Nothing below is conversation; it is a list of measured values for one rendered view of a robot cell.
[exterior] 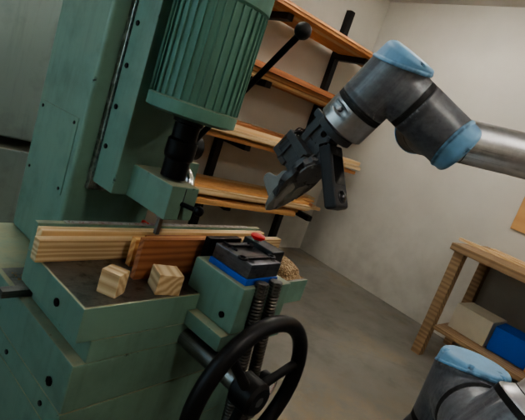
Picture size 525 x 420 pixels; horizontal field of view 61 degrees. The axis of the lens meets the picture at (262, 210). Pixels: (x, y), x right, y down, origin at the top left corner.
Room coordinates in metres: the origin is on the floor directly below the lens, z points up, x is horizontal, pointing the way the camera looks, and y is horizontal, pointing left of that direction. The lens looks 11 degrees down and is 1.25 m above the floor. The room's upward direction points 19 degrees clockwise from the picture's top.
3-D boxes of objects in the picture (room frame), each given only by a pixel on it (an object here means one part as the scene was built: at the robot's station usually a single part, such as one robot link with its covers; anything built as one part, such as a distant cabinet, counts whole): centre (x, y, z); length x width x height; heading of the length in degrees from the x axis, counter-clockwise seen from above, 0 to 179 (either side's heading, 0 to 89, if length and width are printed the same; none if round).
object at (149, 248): (0.84, 0.11, 0.94); 0.25 x 0.01 x 0.08; 142
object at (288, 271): (1.07, -0.07, 0.92); 0.14 x 0.09 x 0.04; 52
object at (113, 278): (0.67, 0.19, 0.92); 0.03 x 0.03 x 0.04; 81
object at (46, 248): (0.95, 0.13, 0.92); 0.67 x 0.02 x 0.04; 142
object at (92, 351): (0.84, 0.14, 0.82); 0.40 x 0.21 x 0.04; 142
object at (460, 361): (0.91, -0.55, 0.82); 0.17 x 0.15 x 0.18; 177
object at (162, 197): (0.89, 0.21, 1.03); 0.14 x 0.07 x 0.09; 52
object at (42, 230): (0.94, 0.16, 0.92); 0.60 x 0.02 x 0.05; 142
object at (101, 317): (0.86, 0.06, 0.87); 0.61 x 0.30 x 0.06; 142
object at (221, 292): (0.81, -0.01, 0.91); 0.15 x 0.14 x 0.09; 142
